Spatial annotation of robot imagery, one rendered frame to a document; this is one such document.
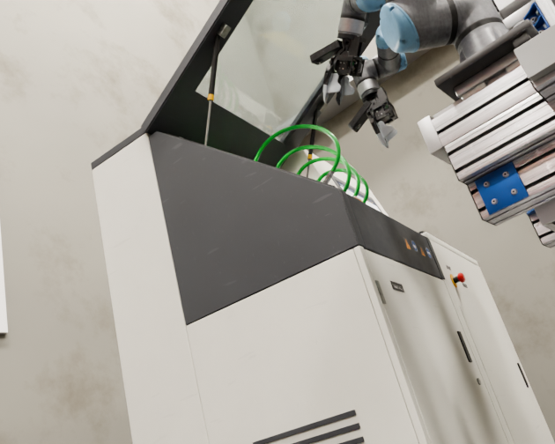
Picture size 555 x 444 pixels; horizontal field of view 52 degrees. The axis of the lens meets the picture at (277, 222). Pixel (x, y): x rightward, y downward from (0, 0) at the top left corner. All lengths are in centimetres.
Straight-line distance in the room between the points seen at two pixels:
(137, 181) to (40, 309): 138
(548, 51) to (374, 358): 73
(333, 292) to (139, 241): 72
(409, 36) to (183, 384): 109
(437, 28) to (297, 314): 76
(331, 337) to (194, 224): 57
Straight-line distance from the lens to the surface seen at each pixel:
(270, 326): 151
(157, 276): 179
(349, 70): 177
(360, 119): 205
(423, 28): 141
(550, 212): 138
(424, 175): 480
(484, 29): 143
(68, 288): 329
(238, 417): 157
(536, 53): 121
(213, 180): 172
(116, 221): 197
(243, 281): 158
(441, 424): 147
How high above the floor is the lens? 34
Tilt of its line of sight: 23 degrees up
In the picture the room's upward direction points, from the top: 16 degrees counter-clockwise
